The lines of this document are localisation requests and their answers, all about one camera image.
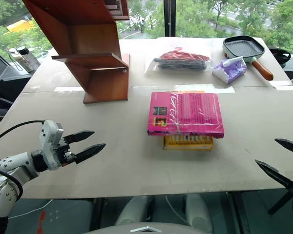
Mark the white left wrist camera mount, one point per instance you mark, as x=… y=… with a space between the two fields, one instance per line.
x=48 y=136

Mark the grey rounded shape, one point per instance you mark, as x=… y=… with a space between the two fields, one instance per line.
x=199 y=212
x=134 y=209

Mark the grey panel with chevron mark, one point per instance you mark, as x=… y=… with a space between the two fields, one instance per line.
x=146 y=230

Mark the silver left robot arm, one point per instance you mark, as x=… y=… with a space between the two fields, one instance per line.
x=12 y=165

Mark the purple white plastic package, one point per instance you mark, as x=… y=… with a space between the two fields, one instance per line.
x=230 y=70

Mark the clear plastic bag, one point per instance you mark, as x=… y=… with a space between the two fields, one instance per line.
x=151 y=68

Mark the wooden shelf stand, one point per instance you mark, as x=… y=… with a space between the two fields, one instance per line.
x=97 y=80

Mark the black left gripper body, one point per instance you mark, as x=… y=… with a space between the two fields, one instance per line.
x=66 y=156

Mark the clear bottle black lid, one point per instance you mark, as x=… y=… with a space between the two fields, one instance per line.
x=27 y=58

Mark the yellow vehicle outside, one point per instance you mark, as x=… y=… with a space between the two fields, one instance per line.
x=20 y=25

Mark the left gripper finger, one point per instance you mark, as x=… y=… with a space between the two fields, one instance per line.
x=80 y=135
x=90 y=151

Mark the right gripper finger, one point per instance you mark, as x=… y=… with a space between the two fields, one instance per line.
x=273 y=171
x=291 y=145

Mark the black bundle in bag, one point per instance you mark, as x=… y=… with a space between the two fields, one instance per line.
x=180 y=65

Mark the black window post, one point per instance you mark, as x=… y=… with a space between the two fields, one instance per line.
x=170 y=17

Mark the yellow book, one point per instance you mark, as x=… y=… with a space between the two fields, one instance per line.
x=185 y=144

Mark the pink book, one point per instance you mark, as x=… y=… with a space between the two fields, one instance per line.
x=190 y=112

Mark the red bundle in bag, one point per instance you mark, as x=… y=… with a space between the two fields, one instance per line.
x=183 y=55

